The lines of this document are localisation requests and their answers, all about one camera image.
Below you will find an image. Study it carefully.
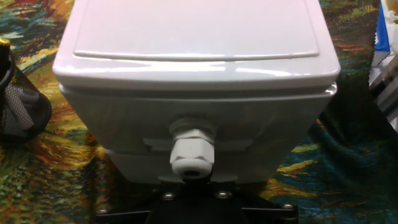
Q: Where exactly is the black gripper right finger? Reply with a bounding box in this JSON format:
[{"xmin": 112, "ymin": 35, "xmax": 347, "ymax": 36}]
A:
[{"xmin": 198, "ymin": 182, "xmax": 299, "ymax": 224}]

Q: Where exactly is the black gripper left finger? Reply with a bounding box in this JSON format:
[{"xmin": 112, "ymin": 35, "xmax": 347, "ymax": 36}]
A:
[{"xmin": 95, "ymin": 182, "xmax": 197, "ymax": 224}]

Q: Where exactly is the white drawer knob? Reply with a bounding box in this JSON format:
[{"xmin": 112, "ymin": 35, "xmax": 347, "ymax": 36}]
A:
[{"xmin": 169, "ymin": 117, "xmax": 216, "ymax": 180}]

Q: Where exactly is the sunflower painting cloth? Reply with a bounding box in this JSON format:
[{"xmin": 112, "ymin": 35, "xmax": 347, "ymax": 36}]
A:
[{"xmin": 0, "ymin": 0, "xmax": 398, "ymax": 224}]

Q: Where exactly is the black mesh pen holder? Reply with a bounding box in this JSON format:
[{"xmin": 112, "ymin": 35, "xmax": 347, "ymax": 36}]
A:
[{"xmin": 0, "ymin": 39, "xmax": 53, "ymax": 147}]

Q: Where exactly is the black pen with gold tip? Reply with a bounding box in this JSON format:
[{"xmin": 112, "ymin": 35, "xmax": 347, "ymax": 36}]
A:
[{"xmin": 0, "ymin": 37, "xmax": 14, "ymax": 91}]

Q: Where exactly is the white and blue carton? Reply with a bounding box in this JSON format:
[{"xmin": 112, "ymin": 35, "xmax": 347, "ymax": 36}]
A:
[{"xmin": 368, "ymin": 0, "xmax": 398, "ymax": 91}]

